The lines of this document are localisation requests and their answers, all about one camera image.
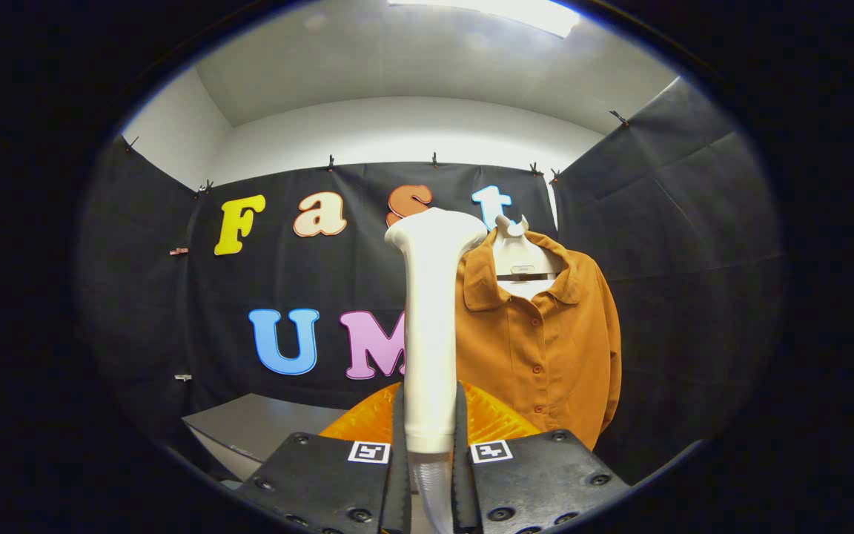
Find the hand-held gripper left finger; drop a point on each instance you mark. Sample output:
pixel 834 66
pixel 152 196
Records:
pixel 396 489

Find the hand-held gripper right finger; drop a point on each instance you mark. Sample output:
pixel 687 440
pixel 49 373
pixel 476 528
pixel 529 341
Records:
pixel 464 489

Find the orange button-up shirt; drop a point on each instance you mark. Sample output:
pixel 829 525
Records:
pixel 545 356

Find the white garment steamer head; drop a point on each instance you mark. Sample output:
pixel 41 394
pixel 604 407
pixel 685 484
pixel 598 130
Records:
pixel 431 334

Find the grey cabinet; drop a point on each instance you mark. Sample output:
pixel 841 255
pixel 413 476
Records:
pixel 264 423

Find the black backdrop cloth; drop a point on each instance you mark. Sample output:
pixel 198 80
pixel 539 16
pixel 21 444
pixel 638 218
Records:
pixel 323 282

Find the white mannequin torso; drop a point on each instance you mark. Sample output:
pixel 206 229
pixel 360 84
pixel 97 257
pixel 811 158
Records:
pixel 520 256

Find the row of black clips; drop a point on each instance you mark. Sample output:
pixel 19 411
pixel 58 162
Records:
pixel 330 163

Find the long ceiling light panel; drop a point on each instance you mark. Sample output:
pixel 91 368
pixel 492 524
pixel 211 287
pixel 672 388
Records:
pixel 501 11

